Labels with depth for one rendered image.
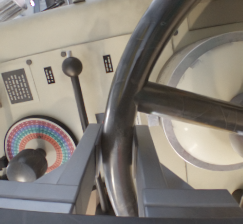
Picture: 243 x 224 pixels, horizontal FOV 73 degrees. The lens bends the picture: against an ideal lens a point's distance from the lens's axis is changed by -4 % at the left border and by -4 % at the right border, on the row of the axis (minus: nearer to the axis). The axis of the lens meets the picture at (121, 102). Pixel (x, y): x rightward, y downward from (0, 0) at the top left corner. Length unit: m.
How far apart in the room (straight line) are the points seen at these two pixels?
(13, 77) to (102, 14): 0.22
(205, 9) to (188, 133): 0.24
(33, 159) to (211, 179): 0.41
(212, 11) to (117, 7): 0.18
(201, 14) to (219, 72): 0.15
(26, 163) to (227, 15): 0.46
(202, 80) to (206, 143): 0.10
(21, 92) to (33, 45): 0.10
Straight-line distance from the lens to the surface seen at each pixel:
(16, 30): 0.42
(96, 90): 0.36
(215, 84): 0.26
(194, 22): 0.38
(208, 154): 0.31
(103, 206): 0.43
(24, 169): 0.37
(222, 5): 0.40
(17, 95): 0.42
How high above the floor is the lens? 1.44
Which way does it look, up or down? 4 degrees up
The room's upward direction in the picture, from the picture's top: 100 degrees counter-clockwise
